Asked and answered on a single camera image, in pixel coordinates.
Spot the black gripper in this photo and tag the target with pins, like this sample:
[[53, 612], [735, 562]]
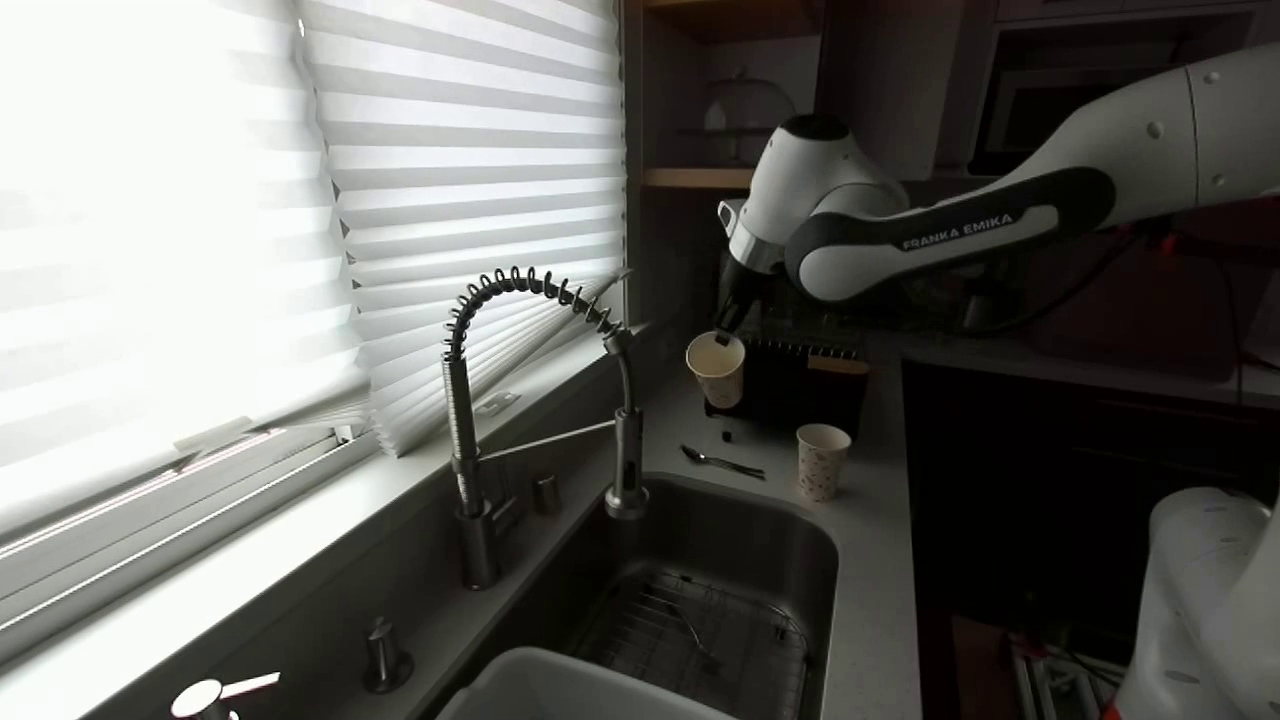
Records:
[[744, 299]]

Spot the patterned paper cup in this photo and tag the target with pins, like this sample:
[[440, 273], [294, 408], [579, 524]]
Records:
[[823, 464], [719, 378]]

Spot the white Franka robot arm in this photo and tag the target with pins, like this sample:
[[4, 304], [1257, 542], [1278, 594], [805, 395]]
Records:
[[1174, 133]]

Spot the stainless steel sink basin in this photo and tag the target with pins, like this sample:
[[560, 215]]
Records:
[[744, 535]]

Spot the small chrome counter button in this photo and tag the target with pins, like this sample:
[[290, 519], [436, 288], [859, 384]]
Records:
[[545, 493], [384, 657]]

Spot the metal sink bottom grid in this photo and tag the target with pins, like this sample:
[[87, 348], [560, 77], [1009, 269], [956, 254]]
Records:
[[692, 654]]

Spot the black caddy with wooden top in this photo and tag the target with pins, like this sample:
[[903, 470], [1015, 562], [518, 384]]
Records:
[[839, 366]]

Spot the metal fork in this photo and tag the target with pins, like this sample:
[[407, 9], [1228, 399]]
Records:
[[692, 628], [727, 460]]

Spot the wooden shelf board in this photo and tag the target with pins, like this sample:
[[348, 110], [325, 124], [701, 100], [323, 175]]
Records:
[[692, 178]]

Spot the clear glass cake dome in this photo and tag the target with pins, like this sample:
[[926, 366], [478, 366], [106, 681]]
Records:
[[735, 106]]

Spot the chrome spring neck faucet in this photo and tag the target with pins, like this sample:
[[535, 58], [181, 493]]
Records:
[[460, 400]]

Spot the white pleated window blind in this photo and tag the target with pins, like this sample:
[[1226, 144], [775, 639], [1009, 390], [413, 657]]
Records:
[[146, 224], [481, 175]]

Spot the dark built-in microwave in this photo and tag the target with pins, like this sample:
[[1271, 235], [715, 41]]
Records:
[[1066, 64]]

